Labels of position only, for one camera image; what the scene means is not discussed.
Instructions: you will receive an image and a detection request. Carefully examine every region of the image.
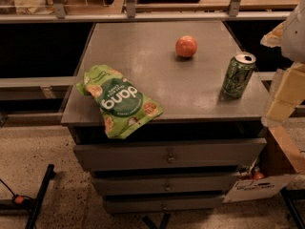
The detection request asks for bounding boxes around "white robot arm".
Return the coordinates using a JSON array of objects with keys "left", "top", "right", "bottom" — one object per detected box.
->
[{"left": 260, "top": 0, "right": 305, "bottom": 128}]

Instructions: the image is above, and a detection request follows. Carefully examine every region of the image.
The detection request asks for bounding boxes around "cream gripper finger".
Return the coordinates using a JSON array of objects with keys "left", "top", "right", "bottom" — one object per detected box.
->
[
  {"left": 260, "top": 22, "right": 285, "bottom": 48},
  {"left": 261, "top": 62, "right": 305, "bottom": 128}
]

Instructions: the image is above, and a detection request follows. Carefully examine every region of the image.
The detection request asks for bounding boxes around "green rice chip bag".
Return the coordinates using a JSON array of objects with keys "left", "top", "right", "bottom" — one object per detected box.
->
[{"left": 76, "top": 65, "right": 163, "bottom": 139}]

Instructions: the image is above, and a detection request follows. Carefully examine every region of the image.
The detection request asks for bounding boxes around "metal shelf rack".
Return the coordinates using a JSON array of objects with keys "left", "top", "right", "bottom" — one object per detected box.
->
[{"left": 0, "top": 0, "right": 302, "bottom": 24}]

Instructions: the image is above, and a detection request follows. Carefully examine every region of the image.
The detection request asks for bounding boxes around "red apple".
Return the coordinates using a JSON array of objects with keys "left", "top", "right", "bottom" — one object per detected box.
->
[{"left": 175, "top": 35, "right": 197, "bottom": 58}]

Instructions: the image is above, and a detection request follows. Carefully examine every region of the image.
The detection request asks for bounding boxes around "grey drawer cabinet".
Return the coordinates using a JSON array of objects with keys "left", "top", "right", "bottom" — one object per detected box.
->
[{"left": 62, "top": 21, "right": 268, "bottom": 214}]

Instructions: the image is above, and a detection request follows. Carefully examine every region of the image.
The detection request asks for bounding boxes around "black stand with cable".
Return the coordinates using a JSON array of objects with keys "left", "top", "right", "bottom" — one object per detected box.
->
[{"left": 0, "top": 164, "right": 56, "bottom": 229}]

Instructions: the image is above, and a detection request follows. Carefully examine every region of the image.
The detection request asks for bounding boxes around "cardboard box with label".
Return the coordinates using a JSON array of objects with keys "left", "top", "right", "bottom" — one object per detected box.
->
[{"left": 224, "top": 126, "right": 305, "bottom": 203}]

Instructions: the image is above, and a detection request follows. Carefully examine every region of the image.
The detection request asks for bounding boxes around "green soda can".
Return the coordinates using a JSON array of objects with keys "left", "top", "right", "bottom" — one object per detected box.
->
[{"left": 222, "top": 52, "right": 256, "bottom": 98}]

